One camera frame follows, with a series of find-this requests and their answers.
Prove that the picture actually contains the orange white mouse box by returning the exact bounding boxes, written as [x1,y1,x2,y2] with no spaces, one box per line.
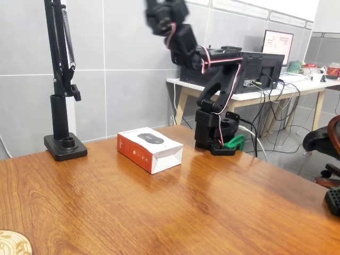
[116,126,184,175]

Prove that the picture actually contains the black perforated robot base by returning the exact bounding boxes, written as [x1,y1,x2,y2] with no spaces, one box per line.
[324,186,340,215]

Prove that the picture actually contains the white table wooden legs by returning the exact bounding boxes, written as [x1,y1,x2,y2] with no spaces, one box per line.
[166,75,340,139]

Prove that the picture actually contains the black computer case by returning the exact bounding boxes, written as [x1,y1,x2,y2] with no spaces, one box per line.
[180,52,285,94]

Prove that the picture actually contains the computer monitor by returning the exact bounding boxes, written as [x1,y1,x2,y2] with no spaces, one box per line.
[261,29,294,67]

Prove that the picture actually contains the green bag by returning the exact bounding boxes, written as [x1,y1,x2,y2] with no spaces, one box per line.
[288,61,304,73]

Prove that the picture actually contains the green table clamp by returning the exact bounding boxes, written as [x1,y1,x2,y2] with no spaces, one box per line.
[222,134,245,152]

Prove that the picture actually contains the black boom stand base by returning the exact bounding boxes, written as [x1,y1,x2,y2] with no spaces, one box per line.
[44,94,88,162]

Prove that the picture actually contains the red tin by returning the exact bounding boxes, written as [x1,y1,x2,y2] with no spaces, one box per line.
[326,63,340,79]

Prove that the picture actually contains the black office chair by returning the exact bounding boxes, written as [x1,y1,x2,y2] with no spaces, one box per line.
[302,114,340,190]

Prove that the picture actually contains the round wooden coaster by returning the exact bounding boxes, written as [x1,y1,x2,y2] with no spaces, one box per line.
[0,229,32,255]

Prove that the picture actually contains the red white servo cable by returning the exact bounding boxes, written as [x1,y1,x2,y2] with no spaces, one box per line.
[164,22,244,146]

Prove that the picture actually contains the black desk cable bundle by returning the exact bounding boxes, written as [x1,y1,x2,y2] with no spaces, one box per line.
[249,76,311,155]

